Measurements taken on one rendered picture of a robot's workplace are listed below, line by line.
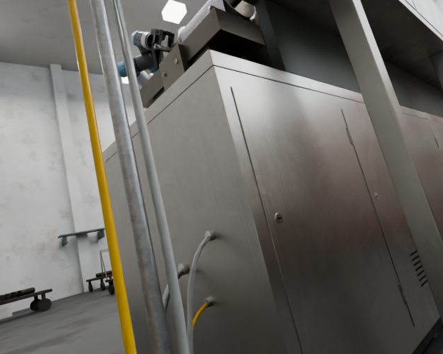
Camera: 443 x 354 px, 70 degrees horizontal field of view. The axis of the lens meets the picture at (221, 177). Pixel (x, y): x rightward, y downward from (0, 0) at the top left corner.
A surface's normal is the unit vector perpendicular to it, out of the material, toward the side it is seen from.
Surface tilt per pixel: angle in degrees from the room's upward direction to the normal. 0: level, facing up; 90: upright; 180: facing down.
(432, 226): 90
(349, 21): 90
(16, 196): 90
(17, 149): 90
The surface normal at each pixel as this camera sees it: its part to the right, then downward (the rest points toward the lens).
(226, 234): -0.74, 0.05
